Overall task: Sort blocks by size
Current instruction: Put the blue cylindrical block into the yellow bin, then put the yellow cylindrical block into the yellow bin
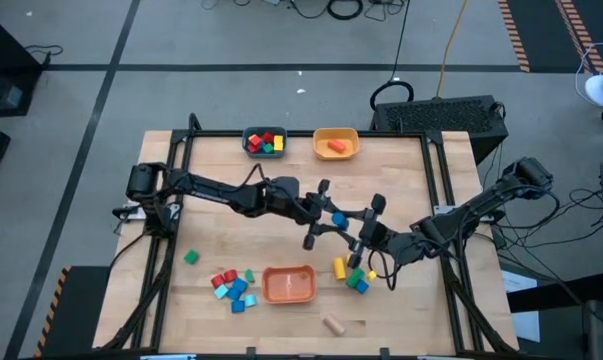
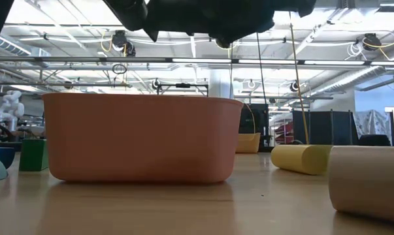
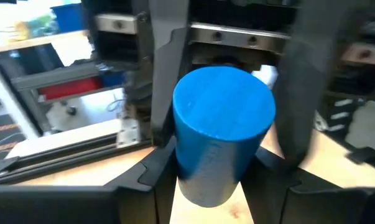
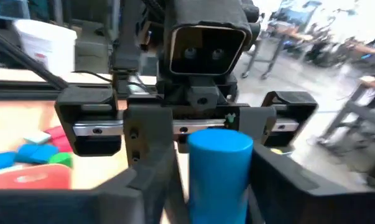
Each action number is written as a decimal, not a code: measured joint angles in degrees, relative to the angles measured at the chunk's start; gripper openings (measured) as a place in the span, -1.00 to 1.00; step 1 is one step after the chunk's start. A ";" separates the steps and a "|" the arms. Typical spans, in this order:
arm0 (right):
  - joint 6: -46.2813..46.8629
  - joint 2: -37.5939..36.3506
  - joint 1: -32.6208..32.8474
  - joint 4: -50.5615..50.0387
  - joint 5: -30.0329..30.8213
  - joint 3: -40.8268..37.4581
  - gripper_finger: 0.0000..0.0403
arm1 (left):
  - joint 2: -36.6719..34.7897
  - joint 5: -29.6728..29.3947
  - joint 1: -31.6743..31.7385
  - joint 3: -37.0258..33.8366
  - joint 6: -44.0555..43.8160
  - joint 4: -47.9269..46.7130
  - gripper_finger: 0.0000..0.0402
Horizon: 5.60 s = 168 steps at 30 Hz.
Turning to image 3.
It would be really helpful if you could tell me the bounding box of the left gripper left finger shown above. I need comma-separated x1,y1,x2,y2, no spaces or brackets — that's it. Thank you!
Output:
0,136,178,224

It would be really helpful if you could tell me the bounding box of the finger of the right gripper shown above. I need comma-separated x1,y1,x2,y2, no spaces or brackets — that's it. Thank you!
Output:
272,0,362,170
148,0,191,147

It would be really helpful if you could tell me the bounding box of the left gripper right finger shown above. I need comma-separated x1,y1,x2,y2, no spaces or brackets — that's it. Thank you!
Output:
240,145,375,224

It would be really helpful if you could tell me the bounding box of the blue cylinder block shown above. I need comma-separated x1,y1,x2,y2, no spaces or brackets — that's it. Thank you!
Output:
172,65,277,208

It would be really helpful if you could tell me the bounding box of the red crate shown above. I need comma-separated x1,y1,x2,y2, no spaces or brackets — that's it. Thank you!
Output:
37,77,103,101

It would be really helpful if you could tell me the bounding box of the blue plastic bin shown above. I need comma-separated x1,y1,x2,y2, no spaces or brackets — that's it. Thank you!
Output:
50,2,86,34

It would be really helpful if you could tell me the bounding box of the silver corner bracket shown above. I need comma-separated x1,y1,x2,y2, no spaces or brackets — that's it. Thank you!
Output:
116,117,142,149

